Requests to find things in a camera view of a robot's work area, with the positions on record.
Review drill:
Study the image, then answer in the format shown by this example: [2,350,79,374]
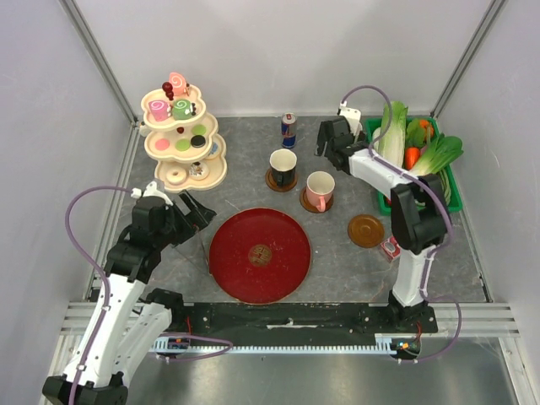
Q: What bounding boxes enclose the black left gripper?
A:
[155,190,216,248]

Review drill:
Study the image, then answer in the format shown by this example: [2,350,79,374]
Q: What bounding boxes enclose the plain white donut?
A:
[165,167,188,186]

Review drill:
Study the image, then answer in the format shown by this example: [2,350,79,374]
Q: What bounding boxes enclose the black mug white inside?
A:
[269,148,297,187]

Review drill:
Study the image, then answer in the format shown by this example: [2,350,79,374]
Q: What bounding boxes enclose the white chocolate sprinkle donut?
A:
[189,162,209,181]

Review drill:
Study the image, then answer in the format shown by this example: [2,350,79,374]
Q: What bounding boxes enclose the pink mug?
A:
[306,171,335,213]

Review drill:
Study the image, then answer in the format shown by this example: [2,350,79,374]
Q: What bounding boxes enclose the green macaron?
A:
[192,124,207,136]
[175,138,191,152]

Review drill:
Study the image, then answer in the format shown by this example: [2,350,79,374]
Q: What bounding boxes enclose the blue frosted donut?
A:
[207,142,219,159]

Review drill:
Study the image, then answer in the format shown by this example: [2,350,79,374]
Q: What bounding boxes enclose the pink macaron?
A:
[154,138,170,151]

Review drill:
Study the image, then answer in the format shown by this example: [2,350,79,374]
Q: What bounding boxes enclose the black sandwich cookie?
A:
[191,135,207,149]

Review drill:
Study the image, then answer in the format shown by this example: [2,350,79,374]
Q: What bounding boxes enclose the green swirl roll cake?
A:
[171,99,197,121]

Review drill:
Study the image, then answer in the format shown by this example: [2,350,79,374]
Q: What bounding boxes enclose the hot pink swirl roll cake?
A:
[148,100,170,122]

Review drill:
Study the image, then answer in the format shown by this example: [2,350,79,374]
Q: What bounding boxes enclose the salmon pink swirl roll cake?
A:
[168,72,191,96]

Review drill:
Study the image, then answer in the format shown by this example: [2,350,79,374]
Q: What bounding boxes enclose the silver metal serving tongs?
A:
[173,229,210,273]

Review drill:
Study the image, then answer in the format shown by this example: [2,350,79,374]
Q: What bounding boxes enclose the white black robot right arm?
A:
[315,116,453,332]

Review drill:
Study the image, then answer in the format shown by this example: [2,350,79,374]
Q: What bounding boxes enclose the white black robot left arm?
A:
[42,181,216,404]

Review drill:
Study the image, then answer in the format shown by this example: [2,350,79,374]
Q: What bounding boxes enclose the red bull can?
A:
[281,112,297,149]

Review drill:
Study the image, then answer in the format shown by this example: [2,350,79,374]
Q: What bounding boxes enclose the toy napa cabbage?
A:
[373,101,408,168]

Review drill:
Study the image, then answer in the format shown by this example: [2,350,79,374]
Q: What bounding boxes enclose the brown wooden coaster left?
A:
[265,169,298,192]

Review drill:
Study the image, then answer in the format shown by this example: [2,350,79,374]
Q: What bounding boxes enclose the brown wooden coaster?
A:
[265,169,298,192]
[348,214,385,248]
[300,186,334,213]

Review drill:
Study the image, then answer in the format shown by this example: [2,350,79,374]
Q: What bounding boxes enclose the brown wooden coaster middle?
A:
[300,186,334,213]

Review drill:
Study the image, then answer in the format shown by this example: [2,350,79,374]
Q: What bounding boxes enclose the cream three-tier dessert stand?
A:
[139,73,228,193]

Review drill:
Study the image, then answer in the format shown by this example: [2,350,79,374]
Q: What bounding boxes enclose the round red lacquer tray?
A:
[208,208,311,305]

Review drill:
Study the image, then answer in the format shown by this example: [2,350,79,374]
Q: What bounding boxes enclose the toy orange carrot upper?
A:
[404,147,421,170]

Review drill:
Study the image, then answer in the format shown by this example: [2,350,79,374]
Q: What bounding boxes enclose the toy leafy green vegetable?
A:
[405,118,435,149]

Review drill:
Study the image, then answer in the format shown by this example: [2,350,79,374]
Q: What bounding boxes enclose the brown wooden coaster right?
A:
[348,214,385,248]

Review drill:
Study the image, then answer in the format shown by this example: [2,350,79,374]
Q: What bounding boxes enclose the toy bok choy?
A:
[409,133,463,177]

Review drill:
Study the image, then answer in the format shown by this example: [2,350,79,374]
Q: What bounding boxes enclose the toy green long beans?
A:
[438,169,451,206]

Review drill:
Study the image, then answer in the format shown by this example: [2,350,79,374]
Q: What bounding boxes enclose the green plastic crate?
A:
[364,117,463,216]

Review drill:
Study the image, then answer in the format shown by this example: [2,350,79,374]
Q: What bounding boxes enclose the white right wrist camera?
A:
[337,101,362,137]

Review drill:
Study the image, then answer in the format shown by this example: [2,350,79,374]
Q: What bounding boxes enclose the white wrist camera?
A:
[130,181,173,206]
[337,101,362,137]

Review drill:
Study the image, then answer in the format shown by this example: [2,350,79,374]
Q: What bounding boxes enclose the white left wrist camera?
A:
[130,181,173,206]

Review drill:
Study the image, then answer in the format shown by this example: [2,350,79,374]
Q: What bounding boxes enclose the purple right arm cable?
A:
[339,85,463,364]

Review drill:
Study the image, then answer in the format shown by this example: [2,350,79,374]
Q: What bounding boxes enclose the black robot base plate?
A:
[173,302,439,335]

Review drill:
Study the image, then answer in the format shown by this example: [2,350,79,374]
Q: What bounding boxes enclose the white slotted cable duct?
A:
[149,335,420,356]

